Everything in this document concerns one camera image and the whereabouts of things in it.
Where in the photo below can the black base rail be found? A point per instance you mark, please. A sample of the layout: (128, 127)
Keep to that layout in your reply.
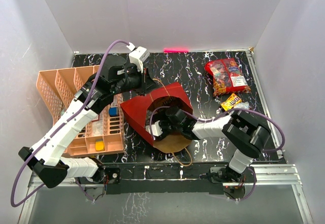
(169, 178)

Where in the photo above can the brown candy packet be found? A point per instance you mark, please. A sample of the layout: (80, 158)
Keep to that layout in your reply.
(167, 102)

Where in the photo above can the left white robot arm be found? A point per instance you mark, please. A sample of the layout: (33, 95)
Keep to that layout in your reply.
(45, 157)

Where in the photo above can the peach plastic organizer basket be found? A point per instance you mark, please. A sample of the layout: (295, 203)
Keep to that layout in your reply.
(57, 89)

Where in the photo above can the blue item in basket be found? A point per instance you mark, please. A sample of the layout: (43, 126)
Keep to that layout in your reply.
(113, 112)

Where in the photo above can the silver snack packet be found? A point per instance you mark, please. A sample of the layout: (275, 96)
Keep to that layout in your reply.
(242, 105)

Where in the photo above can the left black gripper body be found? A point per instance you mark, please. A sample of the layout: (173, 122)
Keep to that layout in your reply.
(135, 80)

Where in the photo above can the large red snack bag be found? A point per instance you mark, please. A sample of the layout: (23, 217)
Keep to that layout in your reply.
(227, 77)

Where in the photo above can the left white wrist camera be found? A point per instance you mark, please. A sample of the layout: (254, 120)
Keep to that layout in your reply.
(137, 56)

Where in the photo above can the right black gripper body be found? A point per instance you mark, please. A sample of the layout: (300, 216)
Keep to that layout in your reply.
(166, 126)

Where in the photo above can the yellow candy packet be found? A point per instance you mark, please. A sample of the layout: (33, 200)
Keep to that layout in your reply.
(231, 102)

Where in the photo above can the yellow sponge block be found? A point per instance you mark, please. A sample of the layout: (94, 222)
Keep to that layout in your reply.
(99, 145)

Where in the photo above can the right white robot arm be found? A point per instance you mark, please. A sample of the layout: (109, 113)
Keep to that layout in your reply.
(245, 132)

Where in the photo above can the red white packet in basket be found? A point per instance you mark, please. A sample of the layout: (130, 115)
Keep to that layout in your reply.
(96, 118)

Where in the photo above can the red paper bag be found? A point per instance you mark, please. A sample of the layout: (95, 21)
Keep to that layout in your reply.
(138, 110)

